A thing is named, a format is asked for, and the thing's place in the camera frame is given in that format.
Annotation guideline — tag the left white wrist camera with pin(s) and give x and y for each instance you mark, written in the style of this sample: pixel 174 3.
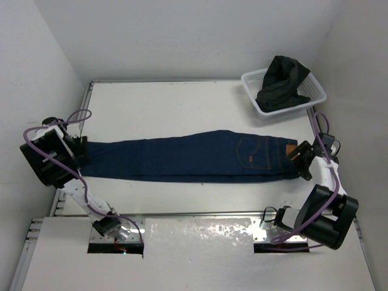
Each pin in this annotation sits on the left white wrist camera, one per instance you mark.
pixel 74 130

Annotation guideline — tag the dark blue denim trousers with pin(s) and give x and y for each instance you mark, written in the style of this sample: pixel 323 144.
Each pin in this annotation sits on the dark blue denim trousers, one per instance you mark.
pixel 220 156

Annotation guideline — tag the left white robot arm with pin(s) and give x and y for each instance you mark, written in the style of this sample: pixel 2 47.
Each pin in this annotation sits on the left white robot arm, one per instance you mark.
pixel 54 154

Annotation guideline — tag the metal base plate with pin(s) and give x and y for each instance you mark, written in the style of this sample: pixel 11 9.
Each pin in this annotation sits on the metal base plate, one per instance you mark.
pixel 264 232
pixel 125 233

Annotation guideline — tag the aluminium table frame rail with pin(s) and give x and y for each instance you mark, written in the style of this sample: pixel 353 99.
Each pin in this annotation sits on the aluminium table frame rail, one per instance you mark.
pixel 60 196

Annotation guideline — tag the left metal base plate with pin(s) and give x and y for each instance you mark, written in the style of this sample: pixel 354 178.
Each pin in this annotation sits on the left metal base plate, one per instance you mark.
pixel 125 233

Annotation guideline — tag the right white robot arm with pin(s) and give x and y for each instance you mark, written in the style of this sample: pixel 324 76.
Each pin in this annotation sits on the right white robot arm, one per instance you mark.
pixel 328 211

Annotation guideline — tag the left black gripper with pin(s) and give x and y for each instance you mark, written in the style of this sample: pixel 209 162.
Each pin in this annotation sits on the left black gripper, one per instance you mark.
pixel 80 153

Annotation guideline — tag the white plastic basket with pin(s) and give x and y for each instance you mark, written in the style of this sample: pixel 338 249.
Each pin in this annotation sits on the white plastic basket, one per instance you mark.
pixel 310 87

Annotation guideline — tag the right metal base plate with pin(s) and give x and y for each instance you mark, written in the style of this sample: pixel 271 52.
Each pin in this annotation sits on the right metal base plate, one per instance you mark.
pixel 264 232

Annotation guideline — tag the black trousers in basket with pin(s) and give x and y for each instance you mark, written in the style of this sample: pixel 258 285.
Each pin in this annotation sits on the black trousers in basket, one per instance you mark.
pixel 280 85

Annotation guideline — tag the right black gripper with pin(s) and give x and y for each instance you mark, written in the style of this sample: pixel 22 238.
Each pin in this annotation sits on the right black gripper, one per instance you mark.
pixel 304 147

